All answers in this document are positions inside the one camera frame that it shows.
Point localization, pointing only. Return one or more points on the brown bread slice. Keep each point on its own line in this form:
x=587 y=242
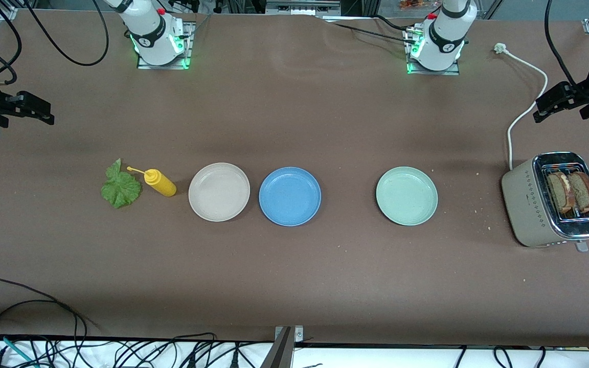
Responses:
x=585 y=191
x=559 y=197

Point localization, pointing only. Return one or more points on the green lettuce leaf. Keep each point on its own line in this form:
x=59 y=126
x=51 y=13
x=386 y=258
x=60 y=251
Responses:
x=120 y=190

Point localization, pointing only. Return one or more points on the yellow mustard squeeze bottle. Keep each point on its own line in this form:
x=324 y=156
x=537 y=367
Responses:
x=161 y=185

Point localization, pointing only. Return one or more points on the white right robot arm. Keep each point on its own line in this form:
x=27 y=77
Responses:
x=151 y=30

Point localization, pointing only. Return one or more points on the light green plate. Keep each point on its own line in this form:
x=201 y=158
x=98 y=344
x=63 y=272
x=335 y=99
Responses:
x=407 y=196

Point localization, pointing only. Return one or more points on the beige plate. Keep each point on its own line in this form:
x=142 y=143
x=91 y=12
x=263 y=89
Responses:
x=219 y=192

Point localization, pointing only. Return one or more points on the blue plate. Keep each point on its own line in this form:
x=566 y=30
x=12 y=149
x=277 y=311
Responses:
x=290 y=197

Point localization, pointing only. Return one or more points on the beige and chrome toaster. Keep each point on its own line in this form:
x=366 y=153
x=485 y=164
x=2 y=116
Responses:
x=524 y=204

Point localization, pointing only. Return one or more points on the grey metal box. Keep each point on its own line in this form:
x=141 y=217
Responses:
x=302 y=7

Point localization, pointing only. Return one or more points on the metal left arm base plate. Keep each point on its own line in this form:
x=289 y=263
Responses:
x=453 y=72

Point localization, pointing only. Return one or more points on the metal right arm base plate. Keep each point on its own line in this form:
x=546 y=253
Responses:
x=188 y=41

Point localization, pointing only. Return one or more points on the metal table clamp bracket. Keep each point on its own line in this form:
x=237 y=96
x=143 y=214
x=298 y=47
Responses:
x=281 y=347

